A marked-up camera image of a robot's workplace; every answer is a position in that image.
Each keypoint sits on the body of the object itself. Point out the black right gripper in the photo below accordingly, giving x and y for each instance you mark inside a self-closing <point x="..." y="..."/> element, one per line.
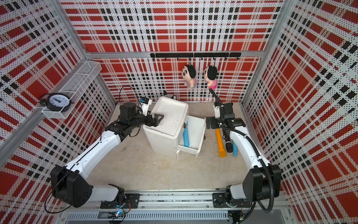
<point x="213" y="120"/>

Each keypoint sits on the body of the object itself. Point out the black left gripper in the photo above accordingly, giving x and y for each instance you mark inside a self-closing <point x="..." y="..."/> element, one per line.
<point x="155" y="122"/>

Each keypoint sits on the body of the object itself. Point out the white drawer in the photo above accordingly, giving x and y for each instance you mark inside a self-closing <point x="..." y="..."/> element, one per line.
<point x="196" y="129"/>

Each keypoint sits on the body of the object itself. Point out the white three-drawer cabinet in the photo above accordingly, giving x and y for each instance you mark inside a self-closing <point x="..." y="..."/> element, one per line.
<point x="164" y="139"/>

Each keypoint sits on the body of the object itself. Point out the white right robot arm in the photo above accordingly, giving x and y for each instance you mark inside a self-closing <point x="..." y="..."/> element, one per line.
<point x="262" y="182"/>

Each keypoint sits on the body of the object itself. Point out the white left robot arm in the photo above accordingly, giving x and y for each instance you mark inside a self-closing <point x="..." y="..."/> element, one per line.
<point x="69" y="183"/>

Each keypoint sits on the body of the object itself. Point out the grey plush toy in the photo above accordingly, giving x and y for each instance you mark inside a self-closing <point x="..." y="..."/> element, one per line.
<point x="171" y="96"/>

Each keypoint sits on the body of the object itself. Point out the boy doll pink shirt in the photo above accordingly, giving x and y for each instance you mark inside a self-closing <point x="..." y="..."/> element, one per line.
<point x="210" y="76"/>

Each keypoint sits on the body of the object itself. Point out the boy doll striped shirt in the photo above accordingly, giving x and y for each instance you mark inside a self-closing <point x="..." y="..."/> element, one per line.
<point x="189" y="75"/>

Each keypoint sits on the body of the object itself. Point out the black clock in basket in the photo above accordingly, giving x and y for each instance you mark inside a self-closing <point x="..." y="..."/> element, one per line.
<point x="55" y="102"/>

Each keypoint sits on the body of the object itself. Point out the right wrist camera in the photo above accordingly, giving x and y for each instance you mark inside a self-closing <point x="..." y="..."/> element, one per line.
<point x="217" y="111"/>

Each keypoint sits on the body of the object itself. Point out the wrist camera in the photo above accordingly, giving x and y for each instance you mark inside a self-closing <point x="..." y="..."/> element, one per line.
<point x="217" y="111"/>
<point x="145" y="103"/>

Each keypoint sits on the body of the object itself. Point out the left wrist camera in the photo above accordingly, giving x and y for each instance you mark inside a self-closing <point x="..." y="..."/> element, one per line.
<point x="145" y="103"/>

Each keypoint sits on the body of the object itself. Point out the black hook rail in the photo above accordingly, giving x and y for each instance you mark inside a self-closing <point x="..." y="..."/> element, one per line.
<point x="196" y="55"/>

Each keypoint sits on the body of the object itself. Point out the white wire basket shelf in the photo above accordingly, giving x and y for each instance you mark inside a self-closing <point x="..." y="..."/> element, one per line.
<point x="76" y="86"/>

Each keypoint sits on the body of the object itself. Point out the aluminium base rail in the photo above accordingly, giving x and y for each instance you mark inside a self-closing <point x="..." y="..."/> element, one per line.
<point x="178" y="206"/>

